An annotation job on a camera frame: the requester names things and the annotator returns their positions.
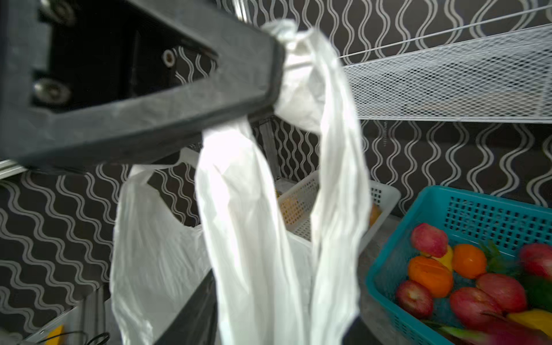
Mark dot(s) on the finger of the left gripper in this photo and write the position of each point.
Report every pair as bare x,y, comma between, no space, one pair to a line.
87,83

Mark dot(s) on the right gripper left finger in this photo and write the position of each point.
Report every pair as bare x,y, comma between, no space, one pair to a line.
197,322

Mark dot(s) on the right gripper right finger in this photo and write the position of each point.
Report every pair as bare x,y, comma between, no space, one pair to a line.
359,334

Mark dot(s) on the white plastic grocery bag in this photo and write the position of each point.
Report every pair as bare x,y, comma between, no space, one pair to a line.
269,289

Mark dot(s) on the orange fruit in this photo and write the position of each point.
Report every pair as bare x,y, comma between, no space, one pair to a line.
432,275

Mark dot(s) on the red apple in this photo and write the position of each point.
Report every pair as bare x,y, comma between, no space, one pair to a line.
430,240

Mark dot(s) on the brown potato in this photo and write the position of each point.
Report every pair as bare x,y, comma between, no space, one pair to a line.
374,214

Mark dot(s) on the small tangerine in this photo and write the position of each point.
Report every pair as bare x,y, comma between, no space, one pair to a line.
469,261

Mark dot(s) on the white plastic vegetable basket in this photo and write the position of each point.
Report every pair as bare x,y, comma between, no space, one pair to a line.
328,208

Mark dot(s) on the pink dragon fruit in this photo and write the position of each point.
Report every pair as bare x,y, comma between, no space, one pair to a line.
498,332

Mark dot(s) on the teal plastic fruit basket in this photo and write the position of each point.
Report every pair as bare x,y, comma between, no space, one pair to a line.
515,237

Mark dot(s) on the yellow mango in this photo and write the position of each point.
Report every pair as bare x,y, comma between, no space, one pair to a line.
537,319

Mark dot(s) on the green avocado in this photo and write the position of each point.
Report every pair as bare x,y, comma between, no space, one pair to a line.
538,291

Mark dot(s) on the white wire wall basket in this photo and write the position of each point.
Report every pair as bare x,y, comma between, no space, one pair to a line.
456,61

